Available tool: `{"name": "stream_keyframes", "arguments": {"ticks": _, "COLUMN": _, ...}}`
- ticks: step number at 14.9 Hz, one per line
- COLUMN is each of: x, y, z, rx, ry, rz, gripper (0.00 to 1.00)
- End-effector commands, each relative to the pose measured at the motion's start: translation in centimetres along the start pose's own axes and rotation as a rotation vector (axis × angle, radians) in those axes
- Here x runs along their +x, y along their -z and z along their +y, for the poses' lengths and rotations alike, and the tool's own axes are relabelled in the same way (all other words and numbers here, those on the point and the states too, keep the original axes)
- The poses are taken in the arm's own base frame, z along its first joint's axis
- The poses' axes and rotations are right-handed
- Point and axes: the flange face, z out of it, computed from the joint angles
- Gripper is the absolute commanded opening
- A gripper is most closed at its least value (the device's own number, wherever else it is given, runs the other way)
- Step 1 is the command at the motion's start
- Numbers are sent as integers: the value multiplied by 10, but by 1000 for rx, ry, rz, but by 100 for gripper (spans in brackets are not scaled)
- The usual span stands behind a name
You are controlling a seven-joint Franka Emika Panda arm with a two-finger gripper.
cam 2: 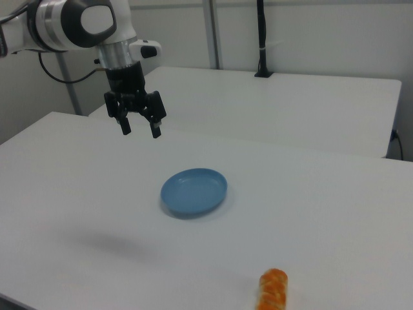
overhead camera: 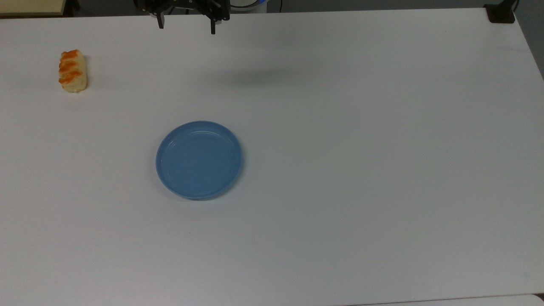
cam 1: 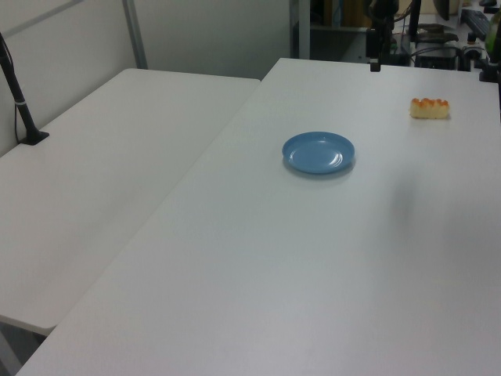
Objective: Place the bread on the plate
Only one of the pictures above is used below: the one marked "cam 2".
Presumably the orange glazed bread roll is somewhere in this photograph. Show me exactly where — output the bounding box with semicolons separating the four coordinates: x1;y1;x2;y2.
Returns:
256;267;289;310

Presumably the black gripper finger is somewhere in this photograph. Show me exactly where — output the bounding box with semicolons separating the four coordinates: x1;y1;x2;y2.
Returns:
103;91;132;136
141;90;168;140

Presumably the white side table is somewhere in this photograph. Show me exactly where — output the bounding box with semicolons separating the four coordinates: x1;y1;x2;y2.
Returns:
88;66;403;160

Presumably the black camera pole with base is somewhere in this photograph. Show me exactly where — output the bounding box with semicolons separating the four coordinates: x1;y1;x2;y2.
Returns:
254;0;275;79

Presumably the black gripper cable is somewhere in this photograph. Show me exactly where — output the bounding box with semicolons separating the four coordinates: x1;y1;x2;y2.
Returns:
37;51;106;85

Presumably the black power cable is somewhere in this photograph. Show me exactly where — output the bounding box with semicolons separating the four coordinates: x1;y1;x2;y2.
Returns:
391;129;405;161

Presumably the blue round plate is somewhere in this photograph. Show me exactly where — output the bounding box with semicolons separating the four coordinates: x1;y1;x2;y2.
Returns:
160;167;228;221

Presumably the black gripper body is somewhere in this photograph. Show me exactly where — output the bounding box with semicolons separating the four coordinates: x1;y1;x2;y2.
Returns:
105;61;153;114

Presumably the grey aluminium frame post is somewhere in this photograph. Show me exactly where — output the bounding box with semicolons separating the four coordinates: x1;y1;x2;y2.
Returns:
57;50;82;116
203;0;225;70

